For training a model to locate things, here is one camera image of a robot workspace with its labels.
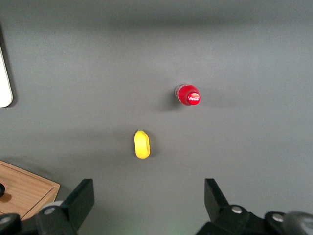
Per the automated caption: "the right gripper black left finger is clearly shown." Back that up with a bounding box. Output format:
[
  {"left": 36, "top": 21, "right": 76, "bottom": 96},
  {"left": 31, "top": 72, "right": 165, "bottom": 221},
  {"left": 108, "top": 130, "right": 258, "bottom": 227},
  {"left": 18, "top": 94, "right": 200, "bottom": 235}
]
[{"left": 36, "top": 178, "right": 95, "bottom": 235}]

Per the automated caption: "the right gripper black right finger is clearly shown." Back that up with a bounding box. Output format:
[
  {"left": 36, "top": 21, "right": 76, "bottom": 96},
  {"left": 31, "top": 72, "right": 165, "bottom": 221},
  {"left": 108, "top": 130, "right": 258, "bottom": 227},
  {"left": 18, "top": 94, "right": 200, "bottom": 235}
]
[{"left": 195, "top": 178, "right": 269, "bottom": 235}]

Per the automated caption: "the beige plastic tray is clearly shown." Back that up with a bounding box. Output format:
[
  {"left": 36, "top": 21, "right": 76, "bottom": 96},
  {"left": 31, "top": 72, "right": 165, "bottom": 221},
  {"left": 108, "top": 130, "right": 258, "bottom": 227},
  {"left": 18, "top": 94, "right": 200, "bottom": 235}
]
[{"left": 0, "top": 44, "right": 13, "bottom": 108}]

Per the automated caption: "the wooden drawer cabinet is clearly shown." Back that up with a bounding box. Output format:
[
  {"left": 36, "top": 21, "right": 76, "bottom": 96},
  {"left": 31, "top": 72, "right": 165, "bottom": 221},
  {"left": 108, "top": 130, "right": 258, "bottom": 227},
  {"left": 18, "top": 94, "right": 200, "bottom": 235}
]
[{"left": 0, "top": 160, "right": 61, "bottom": 221}]

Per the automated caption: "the lower wooden drawer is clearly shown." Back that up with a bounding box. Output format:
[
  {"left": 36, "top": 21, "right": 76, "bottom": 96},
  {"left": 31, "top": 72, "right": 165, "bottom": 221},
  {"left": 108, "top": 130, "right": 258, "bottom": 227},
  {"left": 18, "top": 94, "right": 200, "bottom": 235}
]
[{"left": 0, "top": 164, "right": 55, "bottom": 218}]

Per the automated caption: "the yellow lemon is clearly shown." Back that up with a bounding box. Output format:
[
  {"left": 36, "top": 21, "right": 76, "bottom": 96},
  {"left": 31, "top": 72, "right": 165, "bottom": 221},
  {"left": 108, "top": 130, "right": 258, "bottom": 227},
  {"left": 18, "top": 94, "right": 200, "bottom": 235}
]
[{"left": 134, "top": 129, "right": 151, "bottom": 159}]

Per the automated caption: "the red cola bottle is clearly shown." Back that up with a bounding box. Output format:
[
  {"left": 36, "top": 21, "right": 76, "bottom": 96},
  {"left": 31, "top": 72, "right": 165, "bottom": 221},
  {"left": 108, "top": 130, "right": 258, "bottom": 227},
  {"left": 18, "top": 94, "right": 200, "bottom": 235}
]
[{"left": 174, "top": 83, "right": 201, "bottom": 106}]

